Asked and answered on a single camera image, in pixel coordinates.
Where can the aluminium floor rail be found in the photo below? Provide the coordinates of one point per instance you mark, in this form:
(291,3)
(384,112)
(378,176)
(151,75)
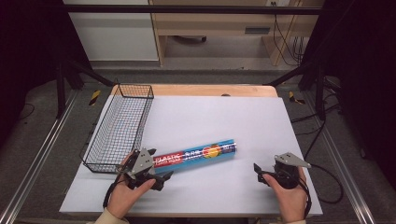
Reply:
(346,174)
(37,161)

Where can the white table mat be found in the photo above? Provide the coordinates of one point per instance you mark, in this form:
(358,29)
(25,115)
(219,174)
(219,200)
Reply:
(218,124)

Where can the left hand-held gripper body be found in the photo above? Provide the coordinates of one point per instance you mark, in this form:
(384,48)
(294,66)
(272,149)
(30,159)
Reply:
(142,164)

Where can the wooden table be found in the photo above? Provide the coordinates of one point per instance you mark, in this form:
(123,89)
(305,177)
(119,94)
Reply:
(202,90)

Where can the black curtain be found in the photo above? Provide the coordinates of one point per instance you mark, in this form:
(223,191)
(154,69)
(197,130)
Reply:
(28,46)
(364,62)

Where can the black horizontal frame bar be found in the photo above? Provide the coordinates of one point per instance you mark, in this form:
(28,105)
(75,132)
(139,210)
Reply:
(186,9)

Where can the white cabinet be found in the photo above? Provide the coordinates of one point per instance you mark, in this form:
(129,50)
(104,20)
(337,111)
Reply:
(115,34)

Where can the black metal stand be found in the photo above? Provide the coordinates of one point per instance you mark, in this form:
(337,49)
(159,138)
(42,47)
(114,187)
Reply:
(319,93)
(60,93)

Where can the light wooden desk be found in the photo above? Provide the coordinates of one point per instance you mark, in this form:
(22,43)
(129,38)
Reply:
(218,26)

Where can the person's right hand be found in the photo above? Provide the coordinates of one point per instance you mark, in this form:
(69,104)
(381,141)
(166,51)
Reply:
(290,199)

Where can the blue plastic wrap box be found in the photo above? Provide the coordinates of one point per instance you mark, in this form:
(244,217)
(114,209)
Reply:
(199,154)

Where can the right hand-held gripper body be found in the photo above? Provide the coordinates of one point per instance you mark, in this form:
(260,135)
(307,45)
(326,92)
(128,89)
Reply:
(287,174)

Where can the person's left hand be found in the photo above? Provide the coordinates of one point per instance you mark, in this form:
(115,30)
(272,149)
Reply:
(124,196)

